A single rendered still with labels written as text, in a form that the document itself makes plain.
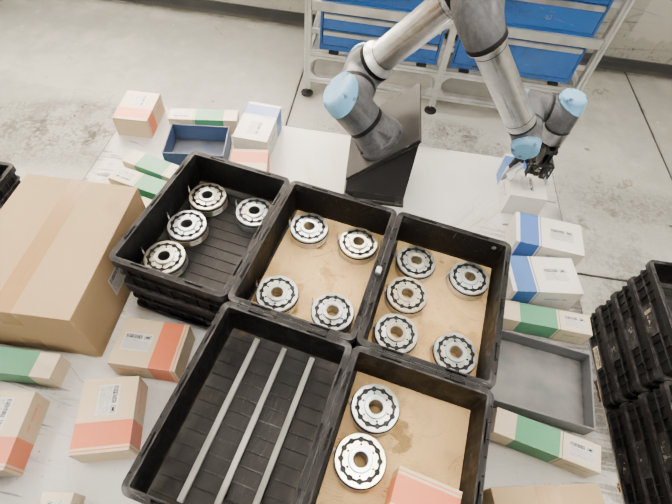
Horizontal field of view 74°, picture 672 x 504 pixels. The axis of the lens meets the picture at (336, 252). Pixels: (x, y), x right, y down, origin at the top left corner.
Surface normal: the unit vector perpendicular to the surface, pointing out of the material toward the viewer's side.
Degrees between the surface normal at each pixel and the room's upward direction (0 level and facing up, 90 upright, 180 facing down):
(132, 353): 0
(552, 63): 90
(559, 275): 0
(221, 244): 0
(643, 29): 90
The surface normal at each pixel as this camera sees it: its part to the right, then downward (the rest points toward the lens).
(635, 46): -0.14, 0.80
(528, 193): 0.07, -0.58
